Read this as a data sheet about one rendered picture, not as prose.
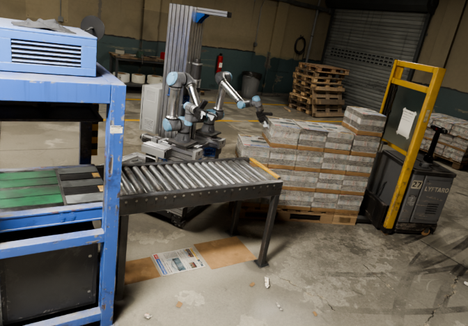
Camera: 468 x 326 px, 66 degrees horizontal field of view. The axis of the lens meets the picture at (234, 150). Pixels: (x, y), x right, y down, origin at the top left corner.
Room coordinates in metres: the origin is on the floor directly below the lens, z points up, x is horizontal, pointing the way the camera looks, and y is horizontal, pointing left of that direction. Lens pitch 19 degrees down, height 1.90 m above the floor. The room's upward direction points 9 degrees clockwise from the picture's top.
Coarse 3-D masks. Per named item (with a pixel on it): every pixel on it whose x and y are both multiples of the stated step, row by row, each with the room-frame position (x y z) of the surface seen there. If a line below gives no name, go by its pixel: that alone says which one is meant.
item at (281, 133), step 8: (272, 128) 3.50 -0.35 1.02; (280, 128) 3.48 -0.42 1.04; (288, 128) 3.49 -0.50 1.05; (296, 128) 3.51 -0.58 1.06; (272, 136) 3.47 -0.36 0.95; (280, 136) 3.48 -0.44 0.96; (288, 136) 3.50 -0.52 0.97; (296, 136) 3.52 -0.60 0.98; (288, 144) 3.50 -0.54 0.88; (296, 144) 3.52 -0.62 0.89
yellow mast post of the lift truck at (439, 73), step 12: (444, 72) 3.57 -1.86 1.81; (432, 84) 3.56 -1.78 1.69; (432, 96) 3.56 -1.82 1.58; (432, 108) 3.57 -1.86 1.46; (420, 120) 3.57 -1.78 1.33; (420, 132) 3.56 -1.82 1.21; (420, 144) 3.57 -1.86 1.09; (408, 156) 3.57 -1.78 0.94; (408, 168) 3.56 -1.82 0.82; (408, 180) 3.58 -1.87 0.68; (396, 192) 3.57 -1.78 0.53; (396, 204) 3.56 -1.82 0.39
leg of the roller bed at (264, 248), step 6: (276, 198) 2.67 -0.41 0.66; (270, 204) 2.69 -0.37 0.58; (276, 204) 2.68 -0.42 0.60; (270, 210) 2.67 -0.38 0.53; (270, 216) 2.66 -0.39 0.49; (270, 222) 2.66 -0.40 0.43; (270, 228) 2.67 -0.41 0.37; (264, 234) 2.69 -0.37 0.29; (270, 234) 2.68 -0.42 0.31; (264, 240) 2.67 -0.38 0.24; (264, 246) 2.66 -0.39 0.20; (264, 252) 2.67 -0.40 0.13; (258, 258) 2.69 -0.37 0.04; (264, 258) 2.67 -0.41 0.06; (264, 264) 2.68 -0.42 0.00
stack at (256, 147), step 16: (240, 144) 3.56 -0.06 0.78; (256, 144) 3.49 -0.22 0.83; (256, 160) 3.44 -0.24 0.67; (272, 160) 3.48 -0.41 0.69; (288, 160) 3.51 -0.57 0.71; (304, 160) 3.55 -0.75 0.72; (320, 160) 3.58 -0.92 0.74; (336, 160) 3.61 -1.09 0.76; (272, 176) 3.48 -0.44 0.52; (288, 176) 3.51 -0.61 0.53; (304, 176) 3.54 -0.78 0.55; (320, 176) 3.59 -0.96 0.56; (336, 176) 3.62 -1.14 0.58; (288, 192) 3.52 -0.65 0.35; (304, 192) 3.56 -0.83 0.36; (320, 192) 3.61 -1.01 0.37; (256, 208) 3.48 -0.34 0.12
